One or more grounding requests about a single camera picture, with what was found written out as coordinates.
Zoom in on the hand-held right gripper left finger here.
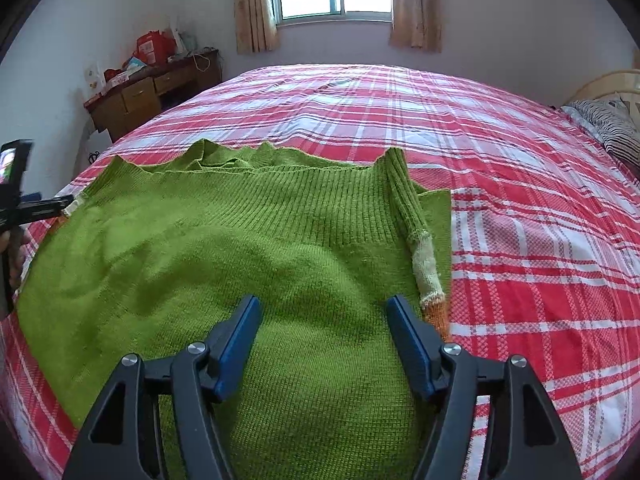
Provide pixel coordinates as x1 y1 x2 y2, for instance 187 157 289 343
62 295 263 480

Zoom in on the brown wooden desk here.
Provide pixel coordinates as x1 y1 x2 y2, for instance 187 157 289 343
83 49 223 143

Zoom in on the person's left hand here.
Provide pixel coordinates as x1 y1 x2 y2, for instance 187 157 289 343
7 230 32 291

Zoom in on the striped floral pillow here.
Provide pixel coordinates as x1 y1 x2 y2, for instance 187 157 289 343
560 97 640 171

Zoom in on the wooden bed headboard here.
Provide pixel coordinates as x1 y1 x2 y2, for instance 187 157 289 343
565 67 640 107

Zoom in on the white printed card box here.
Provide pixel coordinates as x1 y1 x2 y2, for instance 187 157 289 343
84 62 106 98

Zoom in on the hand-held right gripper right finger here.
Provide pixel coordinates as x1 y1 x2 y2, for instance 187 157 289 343
385 294 583 480

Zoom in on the green orange striped knit sweater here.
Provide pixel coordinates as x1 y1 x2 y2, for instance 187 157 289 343
15 139 453 480

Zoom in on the red gift bag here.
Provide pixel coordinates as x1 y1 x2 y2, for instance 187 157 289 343
134 31 176 65

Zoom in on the white paper bag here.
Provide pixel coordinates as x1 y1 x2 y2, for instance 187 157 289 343
82 130 111 166

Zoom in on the beige patterned curtain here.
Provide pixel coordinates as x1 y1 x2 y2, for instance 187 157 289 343
234 0 279 56
389 0 443 53

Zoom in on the red plaid bed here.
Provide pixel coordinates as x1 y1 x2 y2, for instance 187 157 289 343
0 62 640 480

